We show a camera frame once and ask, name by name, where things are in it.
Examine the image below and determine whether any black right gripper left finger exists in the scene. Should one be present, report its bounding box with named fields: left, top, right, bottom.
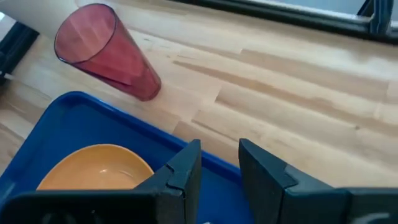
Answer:
left=0, top=139, right=202, bottom=224

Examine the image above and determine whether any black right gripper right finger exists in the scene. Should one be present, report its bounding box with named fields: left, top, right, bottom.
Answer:
left=238, top=138, right=398, bottom=224

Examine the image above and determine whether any orange plate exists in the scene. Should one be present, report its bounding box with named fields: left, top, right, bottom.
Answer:
left=36, top=143, right=155, bottom=191

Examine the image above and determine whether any faceted red plastic cup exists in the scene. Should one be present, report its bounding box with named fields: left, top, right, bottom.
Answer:
left=54, top=2, right=162, bottom=102

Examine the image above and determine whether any blue tray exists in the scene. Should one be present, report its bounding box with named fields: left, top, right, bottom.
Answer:
left=0, top=91, right=254, bottom=224

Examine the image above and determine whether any white plant pot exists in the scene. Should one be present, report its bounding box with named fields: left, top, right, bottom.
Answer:
left=0, top=0, right=80, bottom=41

